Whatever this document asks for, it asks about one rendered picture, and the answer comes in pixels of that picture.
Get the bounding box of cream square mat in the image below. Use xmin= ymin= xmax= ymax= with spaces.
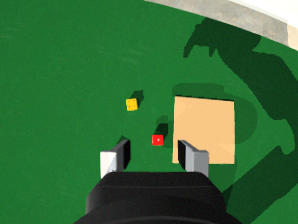
xmin=172 ymin=97 xmax=234 ymax=164

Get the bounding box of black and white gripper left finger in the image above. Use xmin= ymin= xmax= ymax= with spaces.
xmin=101 ymin=140 xmax=131 ymax=179

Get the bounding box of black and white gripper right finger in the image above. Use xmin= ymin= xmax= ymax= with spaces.
xmin=177 ymin=140 xmax=209 ymax=178

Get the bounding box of yellow die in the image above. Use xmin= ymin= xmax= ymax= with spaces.
xmin=126 ymin=99 xmax=137 ymax=111

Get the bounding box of red die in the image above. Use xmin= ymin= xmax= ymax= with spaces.
xmin=152 ymin=135 xmax=164 ymax=145

